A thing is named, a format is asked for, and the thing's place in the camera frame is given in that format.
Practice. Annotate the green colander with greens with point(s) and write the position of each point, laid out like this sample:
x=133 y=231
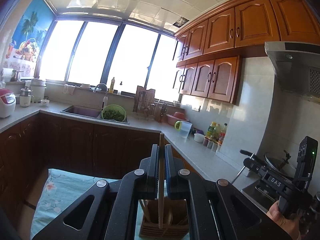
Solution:
x=113 y=112

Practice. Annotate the dish drying rack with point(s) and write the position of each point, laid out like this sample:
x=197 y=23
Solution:
x=146 y=105

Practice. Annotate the small white blender cooker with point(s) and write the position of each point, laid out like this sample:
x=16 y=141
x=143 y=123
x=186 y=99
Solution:
x=26 y=97

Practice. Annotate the white pot cooker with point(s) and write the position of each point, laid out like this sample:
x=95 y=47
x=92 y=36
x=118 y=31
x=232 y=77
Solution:
x=38 y=87

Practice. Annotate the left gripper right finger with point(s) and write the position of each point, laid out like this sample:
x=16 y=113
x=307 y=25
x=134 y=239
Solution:
x=216 y=209

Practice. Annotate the upper wooden wall cabinets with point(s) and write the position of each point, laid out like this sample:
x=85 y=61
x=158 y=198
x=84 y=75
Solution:
x=210 y=48

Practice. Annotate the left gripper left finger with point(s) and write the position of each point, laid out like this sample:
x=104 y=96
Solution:
x=107 y=210

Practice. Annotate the right hand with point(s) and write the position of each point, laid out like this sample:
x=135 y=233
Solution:
x=291 y=226

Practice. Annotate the lower wooden base cabinets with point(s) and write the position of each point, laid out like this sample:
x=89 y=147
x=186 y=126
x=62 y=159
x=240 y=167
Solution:
x=49 y=141

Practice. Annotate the black frying pan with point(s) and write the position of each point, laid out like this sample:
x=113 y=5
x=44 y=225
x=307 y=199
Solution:
x=280 y=166

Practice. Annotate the steel range hood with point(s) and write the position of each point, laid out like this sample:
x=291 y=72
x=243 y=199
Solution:
x=296 y=66

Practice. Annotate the steel chopstick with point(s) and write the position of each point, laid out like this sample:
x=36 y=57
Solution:
x=237 y=176

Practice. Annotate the white red rice cooker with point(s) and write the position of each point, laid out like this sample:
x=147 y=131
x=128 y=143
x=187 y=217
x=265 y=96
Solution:
x=7 y=102

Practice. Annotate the clear pitcher green handle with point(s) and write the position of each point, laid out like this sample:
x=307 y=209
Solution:
x=183 y=128

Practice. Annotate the gas stove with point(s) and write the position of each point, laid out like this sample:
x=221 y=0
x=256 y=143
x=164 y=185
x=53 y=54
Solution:
x=261 y=197

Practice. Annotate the chrome sink faucet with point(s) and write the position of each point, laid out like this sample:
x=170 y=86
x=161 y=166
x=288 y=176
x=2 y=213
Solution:
x=102 y=87

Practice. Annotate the yellow oil bottle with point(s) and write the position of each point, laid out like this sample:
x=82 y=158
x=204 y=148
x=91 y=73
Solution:
x=210 y=129

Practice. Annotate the carved wooden chopstick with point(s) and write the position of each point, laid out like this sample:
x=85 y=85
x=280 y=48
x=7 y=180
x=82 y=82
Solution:
x=161 y=182

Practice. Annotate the yellow detergent bottle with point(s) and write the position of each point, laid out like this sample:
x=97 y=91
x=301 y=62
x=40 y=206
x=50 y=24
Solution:
x=111 y=88

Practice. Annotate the white bowl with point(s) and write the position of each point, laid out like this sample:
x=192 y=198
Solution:
x=198 y=137

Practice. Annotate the pink basin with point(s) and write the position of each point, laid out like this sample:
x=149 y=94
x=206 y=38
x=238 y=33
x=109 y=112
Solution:
x=177 y=116

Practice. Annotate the fruit beach poster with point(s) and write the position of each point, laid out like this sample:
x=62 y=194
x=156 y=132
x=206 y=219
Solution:
x=27 y=39

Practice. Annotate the floral teal tablecloth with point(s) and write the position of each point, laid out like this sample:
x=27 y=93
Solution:
x=61 y=189

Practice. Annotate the wooden utensil holder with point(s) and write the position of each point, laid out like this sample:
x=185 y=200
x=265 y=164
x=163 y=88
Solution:
x=175 y=223

